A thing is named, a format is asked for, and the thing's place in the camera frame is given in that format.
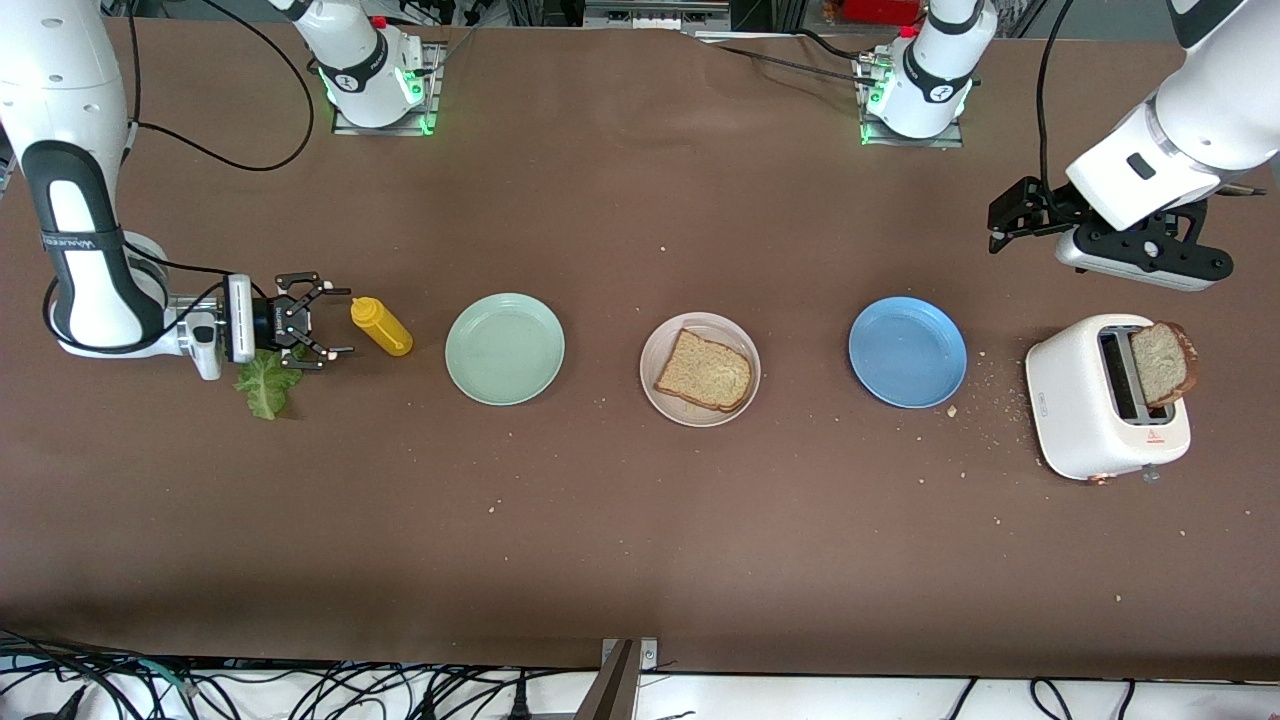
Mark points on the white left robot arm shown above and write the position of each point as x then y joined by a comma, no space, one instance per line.
935,80

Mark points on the blue plate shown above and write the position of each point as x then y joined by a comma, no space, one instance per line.
908,352

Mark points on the yellow mustard squeeze bottle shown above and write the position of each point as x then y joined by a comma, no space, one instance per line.
385,332

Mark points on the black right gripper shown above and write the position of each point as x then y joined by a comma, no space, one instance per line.
268,320

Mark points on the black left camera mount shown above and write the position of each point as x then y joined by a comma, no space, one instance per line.
1200,262

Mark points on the dark metal bar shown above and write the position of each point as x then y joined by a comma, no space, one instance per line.
610,690

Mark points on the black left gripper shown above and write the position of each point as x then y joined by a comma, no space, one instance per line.
1046,211

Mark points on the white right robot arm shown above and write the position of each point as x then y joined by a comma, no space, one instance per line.
70,100

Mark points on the brown bread slice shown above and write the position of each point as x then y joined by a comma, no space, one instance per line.
705,372
1160,362

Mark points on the light green plate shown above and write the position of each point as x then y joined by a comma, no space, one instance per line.
505,350

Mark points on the red box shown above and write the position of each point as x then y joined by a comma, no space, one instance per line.
880,10

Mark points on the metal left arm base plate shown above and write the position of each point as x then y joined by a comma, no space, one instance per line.
900,141

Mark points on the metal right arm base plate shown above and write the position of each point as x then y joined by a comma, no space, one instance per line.
350,128

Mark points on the white toaster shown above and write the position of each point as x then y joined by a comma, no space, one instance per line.
1070,400

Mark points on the silver table edge bracket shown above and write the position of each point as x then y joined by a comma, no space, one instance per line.
648,655

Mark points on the black power plug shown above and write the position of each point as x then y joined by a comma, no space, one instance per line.
520,702

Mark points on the grey metal rack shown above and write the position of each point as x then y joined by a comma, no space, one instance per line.
655,15

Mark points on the beige plate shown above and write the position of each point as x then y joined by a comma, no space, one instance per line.
725,326

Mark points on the green lettuce leaf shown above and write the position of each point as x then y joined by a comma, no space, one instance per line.
262,392

